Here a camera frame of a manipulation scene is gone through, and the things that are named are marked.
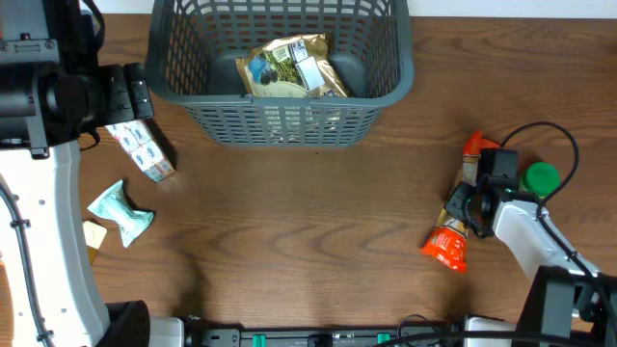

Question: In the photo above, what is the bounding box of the green lidded jar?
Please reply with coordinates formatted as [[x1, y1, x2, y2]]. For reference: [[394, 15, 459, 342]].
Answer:
[[519, 162, 561, 199]]

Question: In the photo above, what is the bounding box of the gold foil snack pouch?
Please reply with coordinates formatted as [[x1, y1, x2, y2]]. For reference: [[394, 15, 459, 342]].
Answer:
[[235, 33, 350, 98]]

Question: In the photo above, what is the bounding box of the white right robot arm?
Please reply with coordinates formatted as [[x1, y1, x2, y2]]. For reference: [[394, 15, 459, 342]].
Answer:
[[444, 147, 616, 346]]

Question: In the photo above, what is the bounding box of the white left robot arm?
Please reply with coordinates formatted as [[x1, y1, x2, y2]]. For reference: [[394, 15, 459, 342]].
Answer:
[[1, 0, 153, 346]]

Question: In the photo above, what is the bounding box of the white blue printed carton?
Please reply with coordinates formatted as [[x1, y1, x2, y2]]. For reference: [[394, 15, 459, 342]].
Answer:
[[105, 120, 174, 182]]

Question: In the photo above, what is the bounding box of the grey plastic lattice basket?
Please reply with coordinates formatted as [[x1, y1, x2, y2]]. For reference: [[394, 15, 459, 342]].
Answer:
[[145, 0, 416, 148]]

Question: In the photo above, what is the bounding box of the mint green wrapped packet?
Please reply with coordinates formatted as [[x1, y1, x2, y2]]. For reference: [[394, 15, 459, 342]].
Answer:
[[88, 179, 154, 248]]

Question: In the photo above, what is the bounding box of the small tan sachet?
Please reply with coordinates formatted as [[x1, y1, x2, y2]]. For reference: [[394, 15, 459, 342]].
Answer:
[[83, 221, 107, 264]]

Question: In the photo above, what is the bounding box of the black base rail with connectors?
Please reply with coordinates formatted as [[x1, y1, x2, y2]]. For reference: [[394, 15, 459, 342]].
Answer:
[[183, 314, 462, 347]]

